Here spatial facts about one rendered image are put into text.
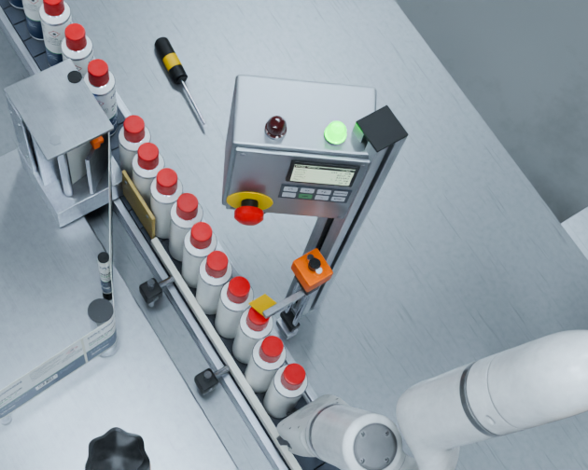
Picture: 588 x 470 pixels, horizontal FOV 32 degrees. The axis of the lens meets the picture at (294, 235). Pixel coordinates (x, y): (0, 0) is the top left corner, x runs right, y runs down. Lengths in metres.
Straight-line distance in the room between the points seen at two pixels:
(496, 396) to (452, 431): 0.09
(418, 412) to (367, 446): 0.12
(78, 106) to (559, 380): 0.84
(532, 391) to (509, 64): 2.10
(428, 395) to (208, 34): 1.01
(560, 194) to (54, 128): 1.76
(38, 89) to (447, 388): 0.77
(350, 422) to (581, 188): 1.80
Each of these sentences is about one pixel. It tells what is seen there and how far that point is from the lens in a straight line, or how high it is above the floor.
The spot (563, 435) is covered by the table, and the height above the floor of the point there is 0.83.
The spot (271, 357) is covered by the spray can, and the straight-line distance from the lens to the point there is 1.52.
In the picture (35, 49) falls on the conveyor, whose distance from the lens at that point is 1.95.
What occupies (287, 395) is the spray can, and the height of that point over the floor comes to 1.04.
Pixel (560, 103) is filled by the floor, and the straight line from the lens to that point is 3.13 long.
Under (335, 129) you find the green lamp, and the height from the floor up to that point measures 1.50.
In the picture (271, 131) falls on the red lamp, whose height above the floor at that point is 1.49.
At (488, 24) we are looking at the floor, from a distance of 3.19.
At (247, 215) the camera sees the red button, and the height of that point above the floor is 1.34.
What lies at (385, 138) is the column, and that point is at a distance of 1.19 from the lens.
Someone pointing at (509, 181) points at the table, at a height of 0.83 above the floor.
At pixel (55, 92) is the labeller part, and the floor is 1.14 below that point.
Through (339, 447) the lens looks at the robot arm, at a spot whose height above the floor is 1.23.
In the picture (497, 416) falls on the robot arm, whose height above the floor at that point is 1.45.
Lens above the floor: 2.54
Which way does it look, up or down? 68 degrees down
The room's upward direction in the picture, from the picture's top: 20 degrees clockwise
